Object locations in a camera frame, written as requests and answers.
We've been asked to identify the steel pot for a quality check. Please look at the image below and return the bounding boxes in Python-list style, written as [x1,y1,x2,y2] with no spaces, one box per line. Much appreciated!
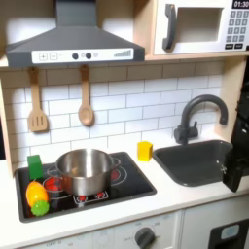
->
[54,148,122,197]

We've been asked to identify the dark grey sink basin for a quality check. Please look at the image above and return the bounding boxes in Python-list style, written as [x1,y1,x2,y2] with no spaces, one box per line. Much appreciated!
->
[152,139,234,188]

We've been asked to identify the dark grey tap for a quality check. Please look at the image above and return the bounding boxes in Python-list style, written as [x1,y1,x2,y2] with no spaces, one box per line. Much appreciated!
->
[173,93,230,146]

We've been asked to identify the yellow block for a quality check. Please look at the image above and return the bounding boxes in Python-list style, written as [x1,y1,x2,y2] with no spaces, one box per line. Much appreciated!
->
[136,140,154,162]

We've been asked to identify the black stove top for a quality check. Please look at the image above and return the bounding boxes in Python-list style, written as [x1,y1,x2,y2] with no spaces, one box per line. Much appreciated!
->
[14,151,158,224]

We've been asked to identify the grey oven knob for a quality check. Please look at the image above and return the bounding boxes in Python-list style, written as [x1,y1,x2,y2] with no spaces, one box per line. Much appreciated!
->
[133,226,157,249]

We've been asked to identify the white toy microwave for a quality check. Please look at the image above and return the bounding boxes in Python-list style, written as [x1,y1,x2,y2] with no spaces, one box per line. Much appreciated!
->
[152,0,249,56]

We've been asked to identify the wooden spoon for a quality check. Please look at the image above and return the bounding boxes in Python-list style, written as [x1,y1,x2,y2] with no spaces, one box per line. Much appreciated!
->
[77,64,96,127]

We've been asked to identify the green block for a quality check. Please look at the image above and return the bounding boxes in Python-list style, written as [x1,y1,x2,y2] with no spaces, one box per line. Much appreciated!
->
[26,154,45,181]

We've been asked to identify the orange toy vegetable green top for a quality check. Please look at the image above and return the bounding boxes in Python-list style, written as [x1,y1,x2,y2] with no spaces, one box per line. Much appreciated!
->
[25,180,51,218]

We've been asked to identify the wooden slotted spatula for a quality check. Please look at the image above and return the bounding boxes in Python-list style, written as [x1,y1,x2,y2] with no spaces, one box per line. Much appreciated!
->
[26,66,50,133]

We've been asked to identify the grey range hood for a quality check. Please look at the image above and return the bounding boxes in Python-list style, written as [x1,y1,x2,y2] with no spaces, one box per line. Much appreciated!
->
[4,0,146,68]

